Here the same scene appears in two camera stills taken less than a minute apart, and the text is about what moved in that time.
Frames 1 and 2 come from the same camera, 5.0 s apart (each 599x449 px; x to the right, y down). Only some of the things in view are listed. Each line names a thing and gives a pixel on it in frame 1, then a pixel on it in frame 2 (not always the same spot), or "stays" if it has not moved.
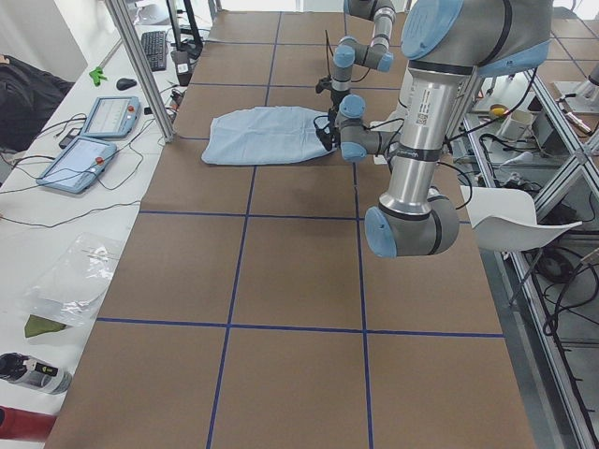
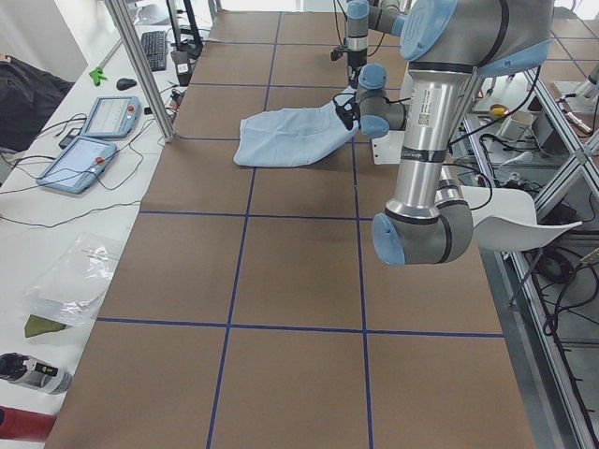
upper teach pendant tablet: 112,117 stays
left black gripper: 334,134 to 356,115
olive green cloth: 36,325 stays
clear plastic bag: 74,286 stays
